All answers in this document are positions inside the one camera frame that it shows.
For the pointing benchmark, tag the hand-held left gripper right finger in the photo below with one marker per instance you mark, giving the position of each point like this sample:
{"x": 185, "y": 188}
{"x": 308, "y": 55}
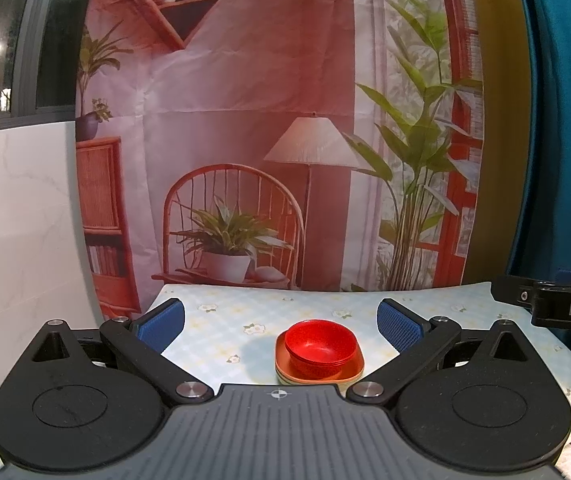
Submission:
{"x": 399, "y": 325}

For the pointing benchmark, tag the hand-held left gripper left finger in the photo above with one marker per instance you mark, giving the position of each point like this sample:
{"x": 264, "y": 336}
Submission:
{"x": 165, "y": 321}

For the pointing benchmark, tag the red bowl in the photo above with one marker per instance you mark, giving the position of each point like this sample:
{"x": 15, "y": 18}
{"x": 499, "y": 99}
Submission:
{"x": 320, "y": 342}
{"x": 323, "y": 372}

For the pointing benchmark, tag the orange plate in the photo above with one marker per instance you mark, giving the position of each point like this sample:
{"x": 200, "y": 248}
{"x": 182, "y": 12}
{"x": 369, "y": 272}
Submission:
{"x": 285, "y": 365}

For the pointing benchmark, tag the floral tablecloth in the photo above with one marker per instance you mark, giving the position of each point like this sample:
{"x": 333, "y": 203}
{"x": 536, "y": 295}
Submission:
{"x": 245, "y": 310}

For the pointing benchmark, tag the teal curtain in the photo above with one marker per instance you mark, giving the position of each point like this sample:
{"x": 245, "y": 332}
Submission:
{"x": 565, "y": 110}

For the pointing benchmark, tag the dark framed window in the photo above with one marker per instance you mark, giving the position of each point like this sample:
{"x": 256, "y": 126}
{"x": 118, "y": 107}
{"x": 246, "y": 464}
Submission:
{"x": 15, "y": 35}

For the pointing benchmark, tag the printed wall backdrop cloth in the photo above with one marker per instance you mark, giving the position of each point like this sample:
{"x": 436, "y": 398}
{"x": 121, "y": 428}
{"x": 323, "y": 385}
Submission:
{"x": 265, "y": 110}

